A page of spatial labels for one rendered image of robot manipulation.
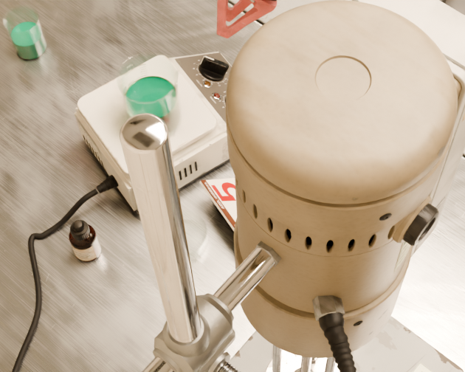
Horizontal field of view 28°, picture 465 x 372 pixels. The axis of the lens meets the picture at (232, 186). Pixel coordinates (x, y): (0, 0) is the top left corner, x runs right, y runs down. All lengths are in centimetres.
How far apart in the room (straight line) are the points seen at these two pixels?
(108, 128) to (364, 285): 58
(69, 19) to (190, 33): 16
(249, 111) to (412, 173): 7
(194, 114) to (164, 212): 72
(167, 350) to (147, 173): 17
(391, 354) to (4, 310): 42
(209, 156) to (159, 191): 75
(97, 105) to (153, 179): 76
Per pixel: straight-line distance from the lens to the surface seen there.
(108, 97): 105
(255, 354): 99
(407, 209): 42
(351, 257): 45
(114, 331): 102
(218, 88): 109
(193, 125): 102
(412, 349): 100
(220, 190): 104
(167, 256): 34
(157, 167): 29
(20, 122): 116
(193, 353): 44
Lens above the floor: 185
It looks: 61 degrees down
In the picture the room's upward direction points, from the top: 3 degrees counter-clockwise
